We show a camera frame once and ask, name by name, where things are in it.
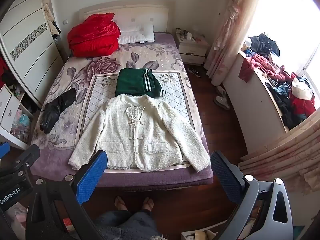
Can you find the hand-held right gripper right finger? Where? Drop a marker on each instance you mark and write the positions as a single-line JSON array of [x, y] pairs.
[[225, 177]]

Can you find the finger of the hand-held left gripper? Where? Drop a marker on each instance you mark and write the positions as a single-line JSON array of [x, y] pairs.
[[27, 155], [3, 150]]

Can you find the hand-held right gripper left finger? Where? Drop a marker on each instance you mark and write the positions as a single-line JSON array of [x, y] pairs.
[[92, 175]]

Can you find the white tweed jacket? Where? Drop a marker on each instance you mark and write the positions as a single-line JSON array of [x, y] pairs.
[[150, 130]]

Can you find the red hanging clothes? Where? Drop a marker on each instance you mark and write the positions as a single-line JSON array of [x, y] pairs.
[[3, 70]]

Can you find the pile of clothes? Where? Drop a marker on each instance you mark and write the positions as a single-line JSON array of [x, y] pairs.
[[282, 100]]

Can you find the white shelf unit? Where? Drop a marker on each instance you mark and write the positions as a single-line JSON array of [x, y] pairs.
[[7, 110]]

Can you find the black leather garment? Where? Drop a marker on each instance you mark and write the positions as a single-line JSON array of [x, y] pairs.
[[50, 115]]

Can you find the person's legs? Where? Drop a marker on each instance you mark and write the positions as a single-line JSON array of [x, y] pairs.
[[125, 225]]

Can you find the white cardboard box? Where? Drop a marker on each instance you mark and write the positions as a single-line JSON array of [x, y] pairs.
[[197, 235]]

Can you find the pink floral curtain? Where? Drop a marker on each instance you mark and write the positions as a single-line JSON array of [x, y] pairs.
[[230, 30], [287, 155]]

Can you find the white window ledge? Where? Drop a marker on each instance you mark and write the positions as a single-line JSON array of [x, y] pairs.
[[250, 105]]

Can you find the green folded garment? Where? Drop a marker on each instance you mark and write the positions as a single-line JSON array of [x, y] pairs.
[[130, 82]]

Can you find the black shoes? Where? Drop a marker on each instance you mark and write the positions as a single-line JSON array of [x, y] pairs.
[[194, 72]]

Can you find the white wardrobe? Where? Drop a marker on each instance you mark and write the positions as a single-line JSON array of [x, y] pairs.
[[32, 42]]

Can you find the white nightstand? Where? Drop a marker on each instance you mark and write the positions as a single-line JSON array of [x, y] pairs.
[[192, 50]]

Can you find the red quilt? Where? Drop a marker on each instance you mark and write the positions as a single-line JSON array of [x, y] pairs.
[[95, 35]]

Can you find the beige hanging garment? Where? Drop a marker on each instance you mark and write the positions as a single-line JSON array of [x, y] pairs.
[[50, 17]]

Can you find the white pillow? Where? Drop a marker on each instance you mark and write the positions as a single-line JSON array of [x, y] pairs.
[[135, 35]]

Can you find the white bed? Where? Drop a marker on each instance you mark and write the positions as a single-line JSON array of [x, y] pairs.
[[150, 15]]

